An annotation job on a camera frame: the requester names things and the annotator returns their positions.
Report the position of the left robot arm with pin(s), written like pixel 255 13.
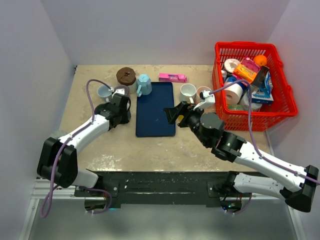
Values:
pixel 59 155

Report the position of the grey mug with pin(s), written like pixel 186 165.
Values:
pixel 105 92

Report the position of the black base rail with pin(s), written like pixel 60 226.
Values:
pixel 167 188

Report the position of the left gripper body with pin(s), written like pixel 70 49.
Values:
pixel 124 119

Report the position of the mauve wavy mug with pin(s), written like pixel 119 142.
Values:
pixel 127 94

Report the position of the white toilet paper roll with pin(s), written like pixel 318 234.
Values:
pixel 231 64

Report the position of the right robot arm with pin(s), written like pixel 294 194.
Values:
pixel 295 185

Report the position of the brown lidded white jar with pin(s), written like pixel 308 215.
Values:
pixel 127 76

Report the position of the orange pink snack box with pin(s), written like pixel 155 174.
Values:
pixel 246 70

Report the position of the red plastic basket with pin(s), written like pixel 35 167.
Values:
pixel 283 106

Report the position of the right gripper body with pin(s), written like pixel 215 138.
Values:
pixel 192 117

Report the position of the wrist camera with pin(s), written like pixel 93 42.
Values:
pixel 207 100
pixel 117 90

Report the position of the green scouring pad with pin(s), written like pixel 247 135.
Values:
pixel 235 107

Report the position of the grey cup at edge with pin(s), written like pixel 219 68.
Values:
pixel 58 134

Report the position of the orange fruit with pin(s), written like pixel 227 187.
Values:
pixel 260 60

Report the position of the pink rectangular box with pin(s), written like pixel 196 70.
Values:
pixel 172 77

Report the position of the pink mug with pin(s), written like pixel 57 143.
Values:
pixel 201 89

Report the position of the blue white box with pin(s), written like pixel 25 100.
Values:
pixel 261 89

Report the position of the dark blue tray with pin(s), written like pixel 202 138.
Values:
pixel 151 120

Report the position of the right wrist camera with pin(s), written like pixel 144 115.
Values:
pixel 207 100

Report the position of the small light blue mug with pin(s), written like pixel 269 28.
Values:
pixel 144 86

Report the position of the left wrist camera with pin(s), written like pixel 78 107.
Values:
pixel 117 90

